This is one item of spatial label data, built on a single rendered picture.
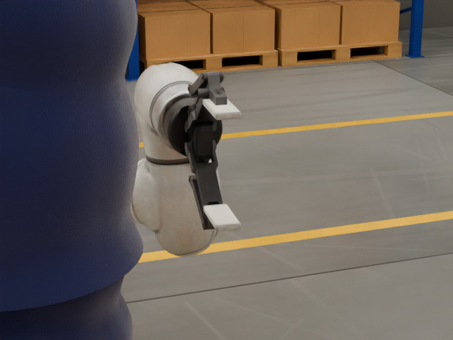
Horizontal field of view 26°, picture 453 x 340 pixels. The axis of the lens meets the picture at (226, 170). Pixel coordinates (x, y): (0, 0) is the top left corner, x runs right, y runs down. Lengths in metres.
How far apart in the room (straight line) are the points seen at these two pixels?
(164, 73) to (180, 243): 0.26
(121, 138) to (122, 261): 0.11
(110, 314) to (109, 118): 0.19
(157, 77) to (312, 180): 4.52
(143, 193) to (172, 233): 0.07
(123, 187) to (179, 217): 0.64
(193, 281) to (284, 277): 0.43
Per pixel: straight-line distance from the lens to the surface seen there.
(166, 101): 1.32
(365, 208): 5.48
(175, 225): 1.46
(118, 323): 0.89
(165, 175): 1.43
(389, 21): 9.27
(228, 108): 1.13
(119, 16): 0.78
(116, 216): 0.82
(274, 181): 5.87
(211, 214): 1.19
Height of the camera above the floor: 1.95
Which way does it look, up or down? 19 degrees down
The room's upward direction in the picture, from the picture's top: straight up
